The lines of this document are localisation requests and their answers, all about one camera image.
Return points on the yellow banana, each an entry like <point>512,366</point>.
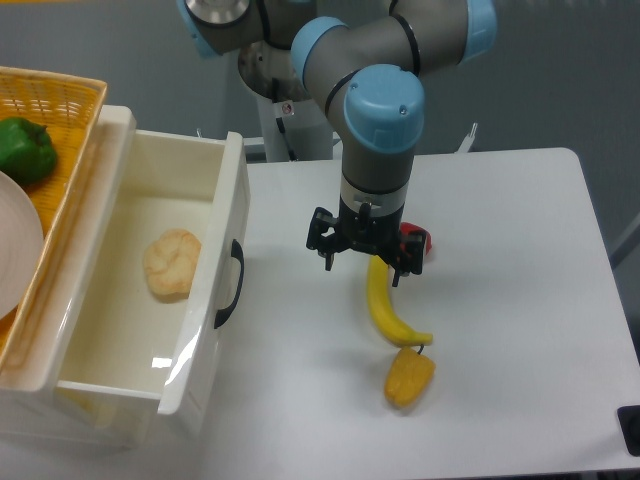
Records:
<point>381,311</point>

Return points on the yellow bell pepper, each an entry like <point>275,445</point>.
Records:
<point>409,375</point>

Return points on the beige bread roll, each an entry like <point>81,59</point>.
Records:
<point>169,264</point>

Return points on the white plate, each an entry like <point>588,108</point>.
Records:
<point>22,242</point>

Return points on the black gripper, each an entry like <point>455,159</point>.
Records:
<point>364,232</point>

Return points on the green bell pepper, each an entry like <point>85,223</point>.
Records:
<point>27,152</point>

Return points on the black drawer handle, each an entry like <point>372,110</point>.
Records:
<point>235,280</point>

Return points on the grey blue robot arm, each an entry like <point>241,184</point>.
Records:
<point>366,81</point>

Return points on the white top drawer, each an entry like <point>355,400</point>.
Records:
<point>128,348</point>

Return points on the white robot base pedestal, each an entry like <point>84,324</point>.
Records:
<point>292,125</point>

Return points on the black corner object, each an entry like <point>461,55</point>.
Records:
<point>629,420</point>

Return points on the yellow woven basket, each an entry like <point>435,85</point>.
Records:
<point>54,115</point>

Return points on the red bell pepper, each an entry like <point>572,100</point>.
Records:
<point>408,229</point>

